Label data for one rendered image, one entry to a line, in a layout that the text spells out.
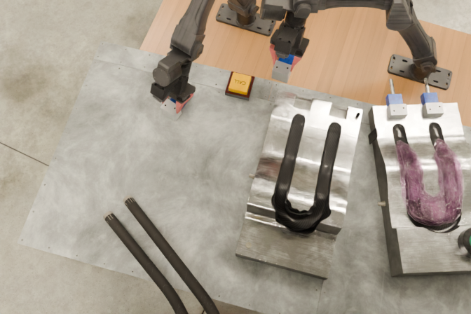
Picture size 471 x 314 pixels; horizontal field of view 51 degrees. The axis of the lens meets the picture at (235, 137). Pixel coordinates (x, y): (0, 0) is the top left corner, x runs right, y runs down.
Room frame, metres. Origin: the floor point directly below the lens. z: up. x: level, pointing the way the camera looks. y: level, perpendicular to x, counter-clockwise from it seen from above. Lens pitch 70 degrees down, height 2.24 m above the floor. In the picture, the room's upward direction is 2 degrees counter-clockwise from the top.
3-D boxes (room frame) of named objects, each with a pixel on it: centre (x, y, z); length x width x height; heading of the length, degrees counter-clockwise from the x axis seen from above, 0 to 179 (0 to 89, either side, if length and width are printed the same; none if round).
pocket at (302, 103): (0.59, -0.21, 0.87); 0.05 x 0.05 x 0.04; 73
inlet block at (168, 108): (0.65, 0.17, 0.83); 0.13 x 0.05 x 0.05; 144
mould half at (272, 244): (0.36, -0.18, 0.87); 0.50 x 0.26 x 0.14; 163
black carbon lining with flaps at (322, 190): (0.38, -0.20, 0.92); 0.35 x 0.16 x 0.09; 163
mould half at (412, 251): (0.34, -0.55, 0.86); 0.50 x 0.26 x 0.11; 0
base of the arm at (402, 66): (0.72, -0.61, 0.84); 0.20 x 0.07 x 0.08; 68
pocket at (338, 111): (0.56, -0.31, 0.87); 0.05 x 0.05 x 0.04; 73
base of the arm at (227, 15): (0.95, -0.05, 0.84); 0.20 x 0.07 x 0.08; 68
